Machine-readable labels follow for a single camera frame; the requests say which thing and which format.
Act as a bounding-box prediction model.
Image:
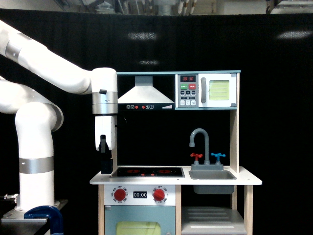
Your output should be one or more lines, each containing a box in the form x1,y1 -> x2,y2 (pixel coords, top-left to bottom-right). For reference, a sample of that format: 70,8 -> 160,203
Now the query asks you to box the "wooden toy kitchen frame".
90,70 -> 262,235

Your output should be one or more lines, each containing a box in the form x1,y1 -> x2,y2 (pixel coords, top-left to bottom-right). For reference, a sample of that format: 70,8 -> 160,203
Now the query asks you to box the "grey range hood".
118,75 -> 175,111

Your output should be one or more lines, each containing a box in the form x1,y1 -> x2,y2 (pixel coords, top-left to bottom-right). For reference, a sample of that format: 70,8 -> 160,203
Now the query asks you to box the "red oven knob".
153,188 -> 165,202
113,188 -> 127,201

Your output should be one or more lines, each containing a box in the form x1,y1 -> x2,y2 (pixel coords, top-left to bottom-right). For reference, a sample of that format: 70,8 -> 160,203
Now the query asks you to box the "red faucet handle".
190,153 -> 203,165

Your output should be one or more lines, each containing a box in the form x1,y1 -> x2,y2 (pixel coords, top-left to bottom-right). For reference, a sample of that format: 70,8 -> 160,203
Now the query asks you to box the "grey toy faucet spout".
189,128 -> 210,165

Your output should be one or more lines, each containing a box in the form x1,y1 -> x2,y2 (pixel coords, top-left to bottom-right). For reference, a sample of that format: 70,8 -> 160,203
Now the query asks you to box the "teal oven door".
104,205 -> 176,235

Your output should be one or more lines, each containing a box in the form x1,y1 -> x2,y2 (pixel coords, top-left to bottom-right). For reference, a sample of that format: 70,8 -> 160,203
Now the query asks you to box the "blue c-clamp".
23,206 -> 64,235

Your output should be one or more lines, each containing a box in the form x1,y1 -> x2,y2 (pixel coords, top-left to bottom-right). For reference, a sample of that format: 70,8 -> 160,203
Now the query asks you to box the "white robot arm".
0,22 -> 118,212

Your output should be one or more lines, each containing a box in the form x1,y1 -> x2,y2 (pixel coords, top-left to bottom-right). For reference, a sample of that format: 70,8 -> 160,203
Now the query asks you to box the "black toy stovetop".
110,166 -> 184,178

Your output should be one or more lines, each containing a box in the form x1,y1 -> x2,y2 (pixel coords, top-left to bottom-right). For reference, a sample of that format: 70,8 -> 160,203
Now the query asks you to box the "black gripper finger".
99,135 -> 113,174

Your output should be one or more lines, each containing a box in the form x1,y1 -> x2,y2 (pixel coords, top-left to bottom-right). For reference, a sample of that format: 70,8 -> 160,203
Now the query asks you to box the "grey lower shelf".
181,207 -> 247,235

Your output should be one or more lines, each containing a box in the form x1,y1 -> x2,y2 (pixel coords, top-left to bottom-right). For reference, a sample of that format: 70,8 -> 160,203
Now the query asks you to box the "right red oven knob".
153,188 -> 165,202

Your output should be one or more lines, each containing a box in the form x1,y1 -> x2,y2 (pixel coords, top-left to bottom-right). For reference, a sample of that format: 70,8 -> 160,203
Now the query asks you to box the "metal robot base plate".
1,199 -> 68,223

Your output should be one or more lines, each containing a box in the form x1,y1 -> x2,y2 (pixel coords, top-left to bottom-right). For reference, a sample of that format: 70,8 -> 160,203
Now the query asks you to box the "grey toy sink basin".
189,164 -> 237,194

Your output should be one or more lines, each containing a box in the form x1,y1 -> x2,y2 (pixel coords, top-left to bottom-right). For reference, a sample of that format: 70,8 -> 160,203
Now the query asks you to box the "black oven timer display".
133,191 -> 148,199

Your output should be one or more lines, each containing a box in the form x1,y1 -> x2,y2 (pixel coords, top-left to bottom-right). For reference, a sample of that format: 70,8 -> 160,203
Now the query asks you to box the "toy microwave with panel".
175,71 -> 240,110

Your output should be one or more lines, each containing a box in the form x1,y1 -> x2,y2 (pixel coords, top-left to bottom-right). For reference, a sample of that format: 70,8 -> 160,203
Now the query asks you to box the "blue faucet handle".
211,153 -> 226,165

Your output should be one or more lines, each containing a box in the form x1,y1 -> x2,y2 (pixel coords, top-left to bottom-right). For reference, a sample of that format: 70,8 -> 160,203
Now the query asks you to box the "left red oven knob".
113,188 -> 127,201

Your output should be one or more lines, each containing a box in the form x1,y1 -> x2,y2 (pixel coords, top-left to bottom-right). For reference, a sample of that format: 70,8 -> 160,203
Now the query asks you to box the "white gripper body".
95,116 -> 116,151

